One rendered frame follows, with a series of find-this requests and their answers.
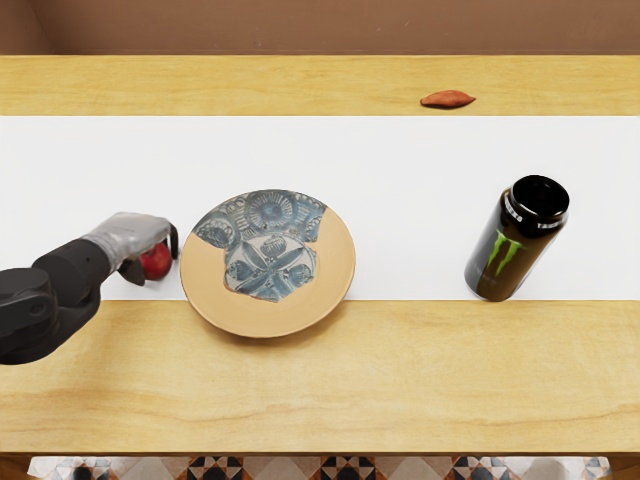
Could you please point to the tan plate with blue pattern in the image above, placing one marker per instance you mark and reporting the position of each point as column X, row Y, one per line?
column 268, row 262

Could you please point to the orange sweet potato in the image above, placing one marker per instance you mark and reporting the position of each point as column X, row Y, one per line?
column 446, row 98

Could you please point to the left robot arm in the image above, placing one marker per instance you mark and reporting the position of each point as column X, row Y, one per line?
column 45, row 295

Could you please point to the black drink can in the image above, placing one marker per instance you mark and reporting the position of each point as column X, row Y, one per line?
column 515, row 240

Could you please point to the red apple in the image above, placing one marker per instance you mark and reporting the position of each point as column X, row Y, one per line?
column 158, row 262

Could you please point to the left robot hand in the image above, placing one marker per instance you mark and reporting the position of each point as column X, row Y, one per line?
column 127, row 234

